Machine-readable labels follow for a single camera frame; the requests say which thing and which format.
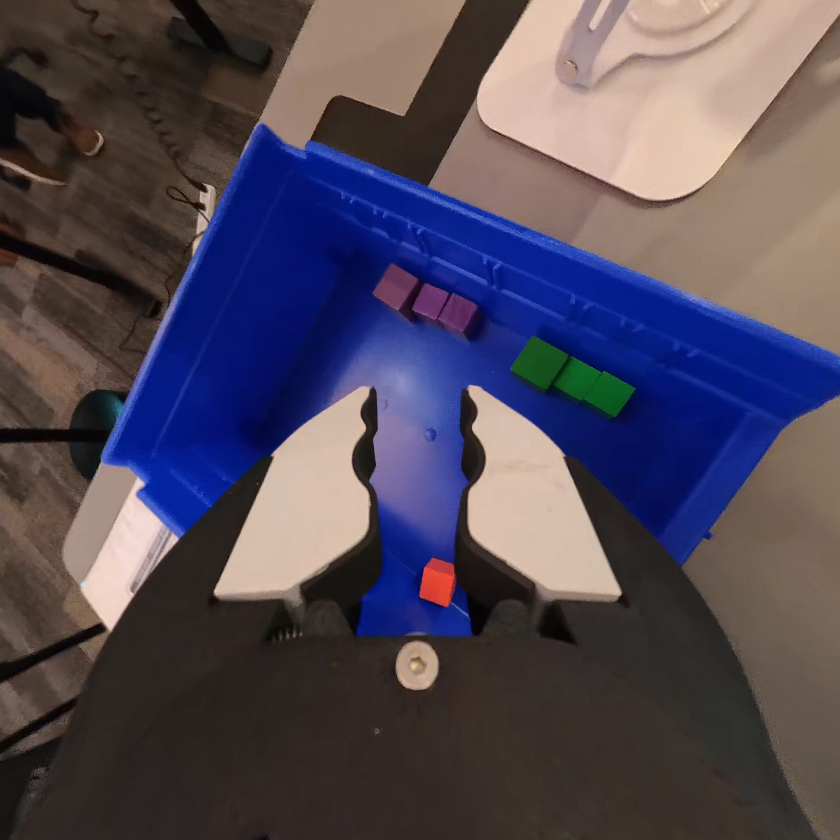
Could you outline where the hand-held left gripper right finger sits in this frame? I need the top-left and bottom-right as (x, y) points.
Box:
(454, 386), (624, 634)

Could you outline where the purple cube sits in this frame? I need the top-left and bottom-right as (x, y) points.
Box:
(412, 283), (450, 324)
(437, 294), (481, 341)
(373, 264), (421, 321)

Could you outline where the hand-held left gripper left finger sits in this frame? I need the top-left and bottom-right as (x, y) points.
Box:
(211, 386), (385, 624)

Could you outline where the blue plastic bin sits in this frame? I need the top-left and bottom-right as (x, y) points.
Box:
(100, 123), (840, 637)

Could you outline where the black stanchion post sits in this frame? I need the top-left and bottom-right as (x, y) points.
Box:
(0, 388), (131, 481)

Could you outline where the green cube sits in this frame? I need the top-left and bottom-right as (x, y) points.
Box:
(584, 371), (637, 419)
(553, 356), (602, 403)
(510, 336), (570, 393)

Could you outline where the red cube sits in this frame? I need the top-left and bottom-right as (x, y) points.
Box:
(419, 558), (458, 607)

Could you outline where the paper sheet in plastic sleeve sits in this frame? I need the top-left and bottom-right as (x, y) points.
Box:
(80, 482), (181, 627)

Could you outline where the white document stand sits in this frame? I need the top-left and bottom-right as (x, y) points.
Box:
(476, 0), (826, 202)

